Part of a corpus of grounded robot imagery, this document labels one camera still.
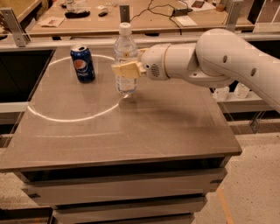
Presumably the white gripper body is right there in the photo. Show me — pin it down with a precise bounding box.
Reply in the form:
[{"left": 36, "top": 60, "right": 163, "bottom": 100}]
[{"left": 141, "top": 44, "right": 170, "bottom": 81}]

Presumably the clear plastic tea bottle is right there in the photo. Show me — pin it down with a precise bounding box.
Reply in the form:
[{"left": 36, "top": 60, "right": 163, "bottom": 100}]
[{"left": 114, "top": 22, "right": 137, "bottom": 95}]

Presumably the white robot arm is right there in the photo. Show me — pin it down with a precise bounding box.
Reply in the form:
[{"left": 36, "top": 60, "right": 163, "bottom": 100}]
[{"left": 112, "top": 29, "right": 280, "bottom": 112}]

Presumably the blue pepsi can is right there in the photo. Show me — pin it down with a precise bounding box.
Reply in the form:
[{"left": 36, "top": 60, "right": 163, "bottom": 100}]
[{"left": 70, "top": 45, "right": 95, "bottom": 83}]

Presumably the left clear sanitizer bottle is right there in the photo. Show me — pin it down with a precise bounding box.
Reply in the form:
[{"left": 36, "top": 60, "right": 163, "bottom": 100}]
[{"left": 213, "top": 87, "right": 229, "bottom": 102}]

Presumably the clear sanitizer bottle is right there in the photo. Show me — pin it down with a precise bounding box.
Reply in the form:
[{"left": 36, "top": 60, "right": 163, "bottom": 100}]
[
  {"left": 213, "top": 87, "right": 229, "bottom": 102},
  {"left": 234, "top": 82, "right": 250, "bottom": 99}
]

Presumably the right clear sanitizer bottle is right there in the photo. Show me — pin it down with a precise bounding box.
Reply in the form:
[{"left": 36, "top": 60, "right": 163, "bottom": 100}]
[{"left": 234, "top": 82, "right": 250, "bottom": 99}]

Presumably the white paper sheet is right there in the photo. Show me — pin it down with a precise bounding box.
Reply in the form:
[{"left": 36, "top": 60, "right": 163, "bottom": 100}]
[{"left": 176, "top": 16, "right": 197, "bottom": 27}]

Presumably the black power adapter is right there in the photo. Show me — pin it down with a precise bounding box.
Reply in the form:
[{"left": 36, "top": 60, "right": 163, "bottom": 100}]
[{"left": 172, "top": 8, "right": 193, "bottom": 17}]

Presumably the small black remote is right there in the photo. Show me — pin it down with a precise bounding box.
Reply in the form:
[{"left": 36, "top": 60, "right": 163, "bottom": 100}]
[{"left": 98, "top": 11, "right": 108, "bottom": 18}]

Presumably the black object on back table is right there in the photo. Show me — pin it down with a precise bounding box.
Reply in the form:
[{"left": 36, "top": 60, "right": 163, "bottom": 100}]
[{"left": 65, "top": 10, "right": 90, "bottom": 18}]

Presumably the wooden back table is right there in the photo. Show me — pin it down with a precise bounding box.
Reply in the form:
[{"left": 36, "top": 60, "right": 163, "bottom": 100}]
[{"left": 27, "top": 0, "right": 257, "bottom": 39}]

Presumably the paper packet on back table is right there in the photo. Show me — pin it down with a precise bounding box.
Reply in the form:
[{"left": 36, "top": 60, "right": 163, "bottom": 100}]
[{"left": 39, "top": 17, "right": 65, "bottom": 27}]

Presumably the grey drawer cabinet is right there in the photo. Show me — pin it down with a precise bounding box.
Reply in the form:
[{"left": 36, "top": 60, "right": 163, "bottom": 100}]
[{"left": 18, "top": 157, "right": 227, "bottom": 224}]

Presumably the black cable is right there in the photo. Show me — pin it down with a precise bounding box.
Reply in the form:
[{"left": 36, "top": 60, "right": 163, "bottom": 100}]
[{"left": 129, "top": 0, "right": 183, "bottom": 30}]

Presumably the middle metal bracket post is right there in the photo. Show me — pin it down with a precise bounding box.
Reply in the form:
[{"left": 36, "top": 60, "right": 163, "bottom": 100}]
[{"left": 119, "top": 5, "right": 130, "bottom": 23}]

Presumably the metal bracket post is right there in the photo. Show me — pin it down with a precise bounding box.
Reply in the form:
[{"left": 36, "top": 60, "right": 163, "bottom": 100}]
[
  {"left": 225, "top": 0, "right": 243, "bottom": 32},
  {"left": 0, "top": 8, "right": 31, "bottom": 47},
  {"left": 119, "top": 5, "right": 130, "bottom": 23}
]

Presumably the right metal bracket post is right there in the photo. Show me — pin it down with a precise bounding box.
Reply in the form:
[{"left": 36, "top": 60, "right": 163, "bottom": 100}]
[{"left": 225, "top": 0, "right": 243, "bottom": 32}]

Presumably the left metal bracket post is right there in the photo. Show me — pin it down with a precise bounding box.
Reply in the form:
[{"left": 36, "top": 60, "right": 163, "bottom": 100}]
[{"left": 0, "top": 8, "right": 31, "bottom": 47}]

